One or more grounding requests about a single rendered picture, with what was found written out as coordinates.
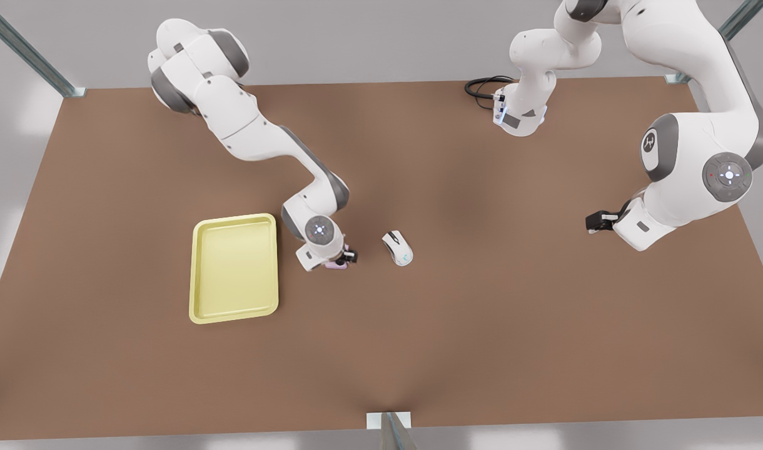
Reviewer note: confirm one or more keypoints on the small pink object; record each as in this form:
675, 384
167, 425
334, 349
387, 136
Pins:
335, 265

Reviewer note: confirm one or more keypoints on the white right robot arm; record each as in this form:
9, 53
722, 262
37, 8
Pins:
244, 125

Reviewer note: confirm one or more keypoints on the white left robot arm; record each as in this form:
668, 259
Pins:
688, 75

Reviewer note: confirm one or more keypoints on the white computer mouse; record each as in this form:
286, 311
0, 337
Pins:
398, 247

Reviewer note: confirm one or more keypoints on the yellow rectangular tray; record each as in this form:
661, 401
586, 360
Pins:
234, 269

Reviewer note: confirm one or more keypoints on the silver frame post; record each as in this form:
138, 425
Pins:
391, 431
728, 31
31, 53

